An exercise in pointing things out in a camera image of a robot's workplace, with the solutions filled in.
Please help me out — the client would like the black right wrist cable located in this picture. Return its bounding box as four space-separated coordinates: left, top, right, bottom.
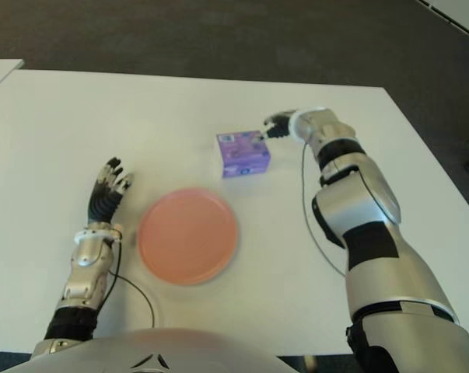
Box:
300 141 348 277

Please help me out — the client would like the purple tissue paper pack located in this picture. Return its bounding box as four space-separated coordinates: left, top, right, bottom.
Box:
215 130 273 180

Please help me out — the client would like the white panel with black edge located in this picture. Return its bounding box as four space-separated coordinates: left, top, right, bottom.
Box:
415 0 469 44

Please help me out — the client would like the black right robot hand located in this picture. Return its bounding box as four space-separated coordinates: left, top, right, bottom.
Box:
262 110 297 140

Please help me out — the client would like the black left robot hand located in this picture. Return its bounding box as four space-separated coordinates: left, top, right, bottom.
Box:
86 156 135 225

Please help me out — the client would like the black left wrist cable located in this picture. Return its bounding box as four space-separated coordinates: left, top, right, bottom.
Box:
108 232 156 329

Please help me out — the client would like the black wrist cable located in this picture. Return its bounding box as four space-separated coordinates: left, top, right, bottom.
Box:
108 232 156 329
300 141 348 277

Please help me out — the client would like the pink round plate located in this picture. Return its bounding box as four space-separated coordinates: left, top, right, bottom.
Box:
137 187 240 288

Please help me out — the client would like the silver robot torso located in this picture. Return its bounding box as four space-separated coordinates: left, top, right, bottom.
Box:
22 328 297 373

